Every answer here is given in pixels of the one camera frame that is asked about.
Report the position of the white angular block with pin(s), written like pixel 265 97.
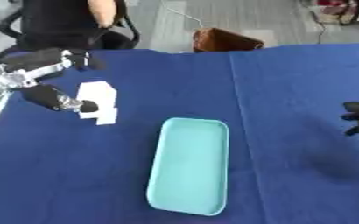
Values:
pixel 101 94

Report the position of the teal oblong tray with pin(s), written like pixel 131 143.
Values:
pixel 190 167

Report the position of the person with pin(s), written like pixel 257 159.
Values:
pixel 60 17

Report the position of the red and white clutter pile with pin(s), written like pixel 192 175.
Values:
pixel 341 10

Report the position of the black office chair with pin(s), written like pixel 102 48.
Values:
pixel 121 38

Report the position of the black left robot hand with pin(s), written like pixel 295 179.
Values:
pixel 42 94

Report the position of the brown bag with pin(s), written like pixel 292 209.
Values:
pixel 223 40

